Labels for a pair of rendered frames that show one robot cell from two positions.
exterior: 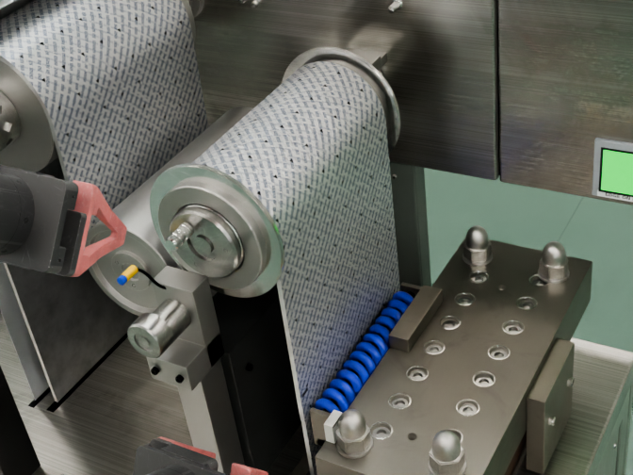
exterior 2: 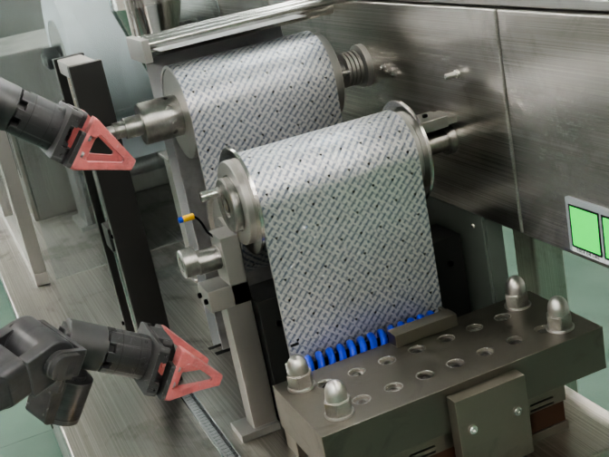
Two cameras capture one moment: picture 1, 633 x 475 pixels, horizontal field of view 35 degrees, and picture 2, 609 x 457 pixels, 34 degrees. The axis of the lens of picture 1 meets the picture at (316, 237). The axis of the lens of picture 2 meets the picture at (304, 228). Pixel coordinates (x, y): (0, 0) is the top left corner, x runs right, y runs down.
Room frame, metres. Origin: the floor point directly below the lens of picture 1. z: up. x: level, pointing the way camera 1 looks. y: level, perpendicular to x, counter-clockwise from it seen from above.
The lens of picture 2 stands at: (-0.19, -0.72, 1.62)
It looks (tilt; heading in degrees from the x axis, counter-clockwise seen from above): 19 degrees down; 37
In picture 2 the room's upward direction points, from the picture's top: 11 degrees counter-clockwise
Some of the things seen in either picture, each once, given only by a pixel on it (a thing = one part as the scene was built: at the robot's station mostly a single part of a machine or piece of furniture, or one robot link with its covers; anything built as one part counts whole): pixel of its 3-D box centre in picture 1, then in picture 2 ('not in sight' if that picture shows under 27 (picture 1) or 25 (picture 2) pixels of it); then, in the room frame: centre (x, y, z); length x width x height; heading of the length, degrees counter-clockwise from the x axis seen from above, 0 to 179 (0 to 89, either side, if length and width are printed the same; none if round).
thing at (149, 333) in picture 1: (150, 335); (188, 262); (0.72, 0.17, 1.18); 0.04 x 0.02 x 0.04; 56
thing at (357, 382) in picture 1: (370, 352); (375, 343); (0.82, -0.04, 1.03); 0.21 x 0.04 x 0.03; 146
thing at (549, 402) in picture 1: (552, 406); (492, 425); (0.76, -0.23, 0.96); 0.10 x 0.03 x 0.11; 146
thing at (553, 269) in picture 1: (554, 258); (558, 312); (0.91, -0.27, 1.05); 0.04 x 0.04 x 0.04
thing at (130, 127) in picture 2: not in sight; (121, 129); (0.84, 0.35, 1.33); 0.06 x 0.03 x 0.03; 146
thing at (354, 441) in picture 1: (352, 429); (298, 370); (0.69, -0.01, 1.05); 0.04 x 0.04 x 0.04
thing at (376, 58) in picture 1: (355, 63); (430, 120); (1.02, -0.07, 1.28); 0.06 x 0.05 x 0.02; 146
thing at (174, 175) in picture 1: (215, 233); (241, 200); (0.77, 0.09, 1.25); 0.15 x 0.01 x 0.15; 56
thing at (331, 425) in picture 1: (335, 427); not in sight; (0.70, 0.01, 1.04); 0.02 x 0.01 x 0.02; 146
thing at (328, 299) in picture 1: (346, 286); (358, 279); (0.84, -0.02, 1.11); 0.23 x 0.01 x 0.18; 146
